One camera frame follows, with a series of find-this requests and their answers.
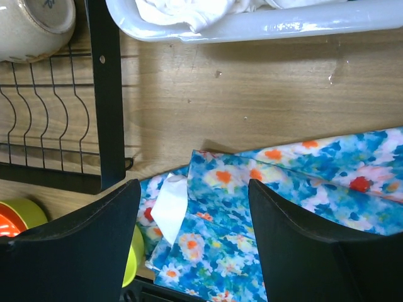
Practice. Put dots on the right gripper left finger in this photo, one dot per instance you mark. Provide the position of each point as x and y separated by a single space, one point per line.
80 256

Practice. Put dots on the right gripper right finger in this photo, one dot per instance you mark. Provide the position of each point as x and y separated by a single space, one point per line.
305 257

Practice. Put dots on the lime green bowl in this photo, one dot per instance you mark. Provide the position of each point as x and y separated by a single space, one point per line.
135 256

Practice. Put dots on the black wire dish rack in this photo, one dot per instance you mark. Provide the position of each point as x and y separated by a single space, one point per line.
62 117

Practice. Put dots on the white bowl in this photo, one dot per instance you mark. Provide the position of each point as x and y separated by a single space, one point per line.
35 30

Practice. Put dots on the orange bowl centre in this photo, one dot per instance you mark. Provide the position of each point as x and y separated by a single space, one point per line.
19 215

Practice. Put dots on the blue floral cloth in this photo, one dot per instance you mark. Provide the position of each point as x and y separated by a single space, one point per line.
354 180

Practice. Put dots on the white plastic laundry basket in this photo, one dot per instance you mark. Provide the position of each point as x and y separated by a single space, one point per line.
326 19

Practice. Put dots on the white cloth in basket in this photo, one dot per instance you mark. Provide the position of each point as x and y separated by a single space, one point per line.
200 14

